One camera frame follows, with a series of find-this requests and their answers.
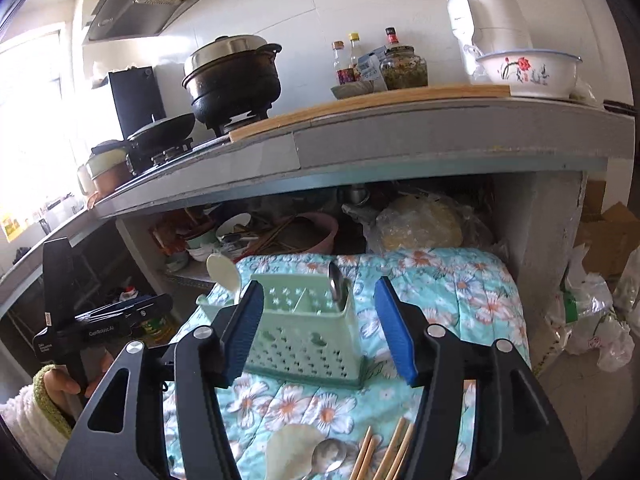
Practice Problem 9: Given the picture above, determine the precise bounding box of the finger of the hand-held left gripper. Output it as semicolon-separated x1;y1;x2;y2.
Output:
117;294;173;333

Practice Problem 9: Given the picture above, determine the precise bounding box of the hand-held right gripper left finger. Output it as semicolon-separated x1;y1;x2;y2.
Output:
54;280;265;480

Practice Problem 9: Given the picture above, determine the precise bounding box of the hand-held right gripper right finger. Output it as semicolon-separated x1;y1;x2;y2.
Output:
374;276;583;480

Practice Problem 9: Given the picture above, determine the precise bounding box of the green plastic utensil holder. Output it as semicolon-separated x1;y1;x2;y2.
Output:
196;260;371;390

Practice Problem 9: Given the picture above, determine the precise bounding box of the cream plastic spoon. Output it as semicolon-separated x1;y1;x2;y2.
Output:
206;252;243;306

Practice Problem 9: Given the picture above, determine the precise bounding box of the metal spoon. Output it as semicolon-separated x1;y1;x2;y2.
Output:
300;439;357;480
327;262;352;314

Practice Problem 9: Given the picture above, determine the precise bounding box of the person's left forearm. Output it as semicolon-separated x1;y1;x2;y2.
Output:
0;364;76;478

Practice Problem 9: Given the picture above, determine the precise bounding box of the person's left hand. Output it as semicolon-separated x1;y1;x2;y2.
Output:
44;352;117;413

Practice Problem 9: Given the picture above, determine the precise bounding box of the cooking oil bottle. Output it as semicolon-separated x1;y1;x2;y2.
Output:
142;305;174;344

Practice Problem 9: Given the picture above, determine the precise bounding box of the metal shelf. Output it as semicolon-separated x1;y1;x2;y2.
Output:
165;260;217;287

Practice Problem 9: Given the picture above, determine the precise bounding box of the floral turquoise blanket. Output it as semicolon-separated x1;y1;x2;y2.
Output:
162;247;531;480

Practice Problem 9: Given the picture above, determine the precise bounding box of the bundle of old chopsticks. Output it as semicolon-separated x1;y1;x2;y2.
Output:
240;220;301;257

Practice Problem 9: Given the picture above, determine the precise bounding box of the white ceramic bowl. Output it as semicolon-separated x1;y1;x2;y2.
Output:
216;212;252;241

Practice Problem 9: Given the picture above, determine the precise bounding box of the plastic bag with yellow contents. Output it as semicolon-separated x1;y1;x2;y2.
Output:
360;192;493;256

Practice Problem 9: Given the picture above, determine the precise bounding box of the pink plastic basin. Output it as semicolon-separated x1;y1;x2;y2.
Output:
280;212;340;256

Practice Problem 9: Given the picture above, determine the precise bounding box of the cream container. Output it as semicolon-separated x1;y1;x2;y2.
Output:
77;162;97;197

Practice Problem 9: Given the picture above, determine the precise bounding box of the green-lidded brown pot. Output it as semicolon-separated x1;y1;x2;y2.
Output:
85;140;133;198

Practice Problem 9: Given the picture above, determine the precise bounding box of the gas stove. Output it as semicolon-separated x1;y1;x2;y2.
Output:
125;112;273;168

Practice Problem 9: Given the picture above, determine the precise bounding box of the black frying pan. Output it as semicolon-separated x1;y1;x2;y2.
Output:
127;112;197;153

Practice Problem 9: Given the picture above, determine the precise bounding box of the green-printed plastic bag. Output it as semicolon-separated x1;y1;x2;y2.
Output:
545;272;613;356

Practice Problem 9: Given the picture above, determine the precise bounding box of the grey concrete counter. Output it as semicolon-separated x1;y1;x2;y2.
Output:
0;94;637;306

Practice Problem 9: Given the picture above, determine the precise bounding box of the black upright box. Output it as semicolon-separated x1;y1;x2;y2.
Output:
108;66;167;141

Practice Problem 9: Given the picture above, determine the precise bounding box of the wooden cutting board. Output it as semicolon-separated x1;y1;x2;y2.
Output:
229;82;511;143

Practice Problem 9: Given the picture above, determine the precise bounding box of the cardboard box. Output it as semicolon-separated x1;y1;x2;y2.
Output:
575;180;640;291

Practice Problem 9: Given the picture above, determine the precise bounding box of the black cooking pot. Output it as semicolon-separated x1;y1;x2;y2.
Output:
181;44;283;128

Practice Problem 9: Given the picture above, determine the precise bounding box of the clear plastic bag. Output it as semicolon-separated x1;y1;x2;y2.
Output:
612;247;640;321

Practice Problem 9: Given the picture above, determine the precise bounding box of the small grey bowl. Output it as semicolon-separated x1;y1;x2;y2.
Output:
330;80;374;101

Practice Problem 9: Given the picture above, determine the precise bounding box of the glass jar of pickles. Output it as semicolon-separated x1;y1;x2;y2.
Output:
379;46;429;91

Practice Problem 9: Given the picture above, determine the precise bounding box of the dark sauce bottle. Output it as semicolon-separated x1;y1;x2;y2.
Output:
334;40;354;86

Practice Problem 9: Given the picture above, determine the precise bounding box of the steel pot lid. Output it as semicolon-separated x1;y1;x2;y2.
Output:
184;35;268;77

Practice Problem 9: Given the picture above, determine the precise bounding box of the yellow-capped bottle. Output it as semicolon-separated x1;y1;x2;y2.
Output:
348;32;364;82

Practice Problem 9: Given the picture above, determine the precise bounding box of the floral enamel basin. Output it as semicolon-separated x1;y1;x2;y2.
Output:
475;49;584;100

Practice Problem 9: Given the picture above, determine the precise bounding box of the grey range hood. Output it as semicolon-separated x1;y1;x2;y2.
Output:
82;0;261;43

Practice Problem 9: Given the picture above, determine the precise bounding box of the white countertop appliance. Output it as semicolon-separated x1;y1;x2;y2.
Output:
446;0;534;86

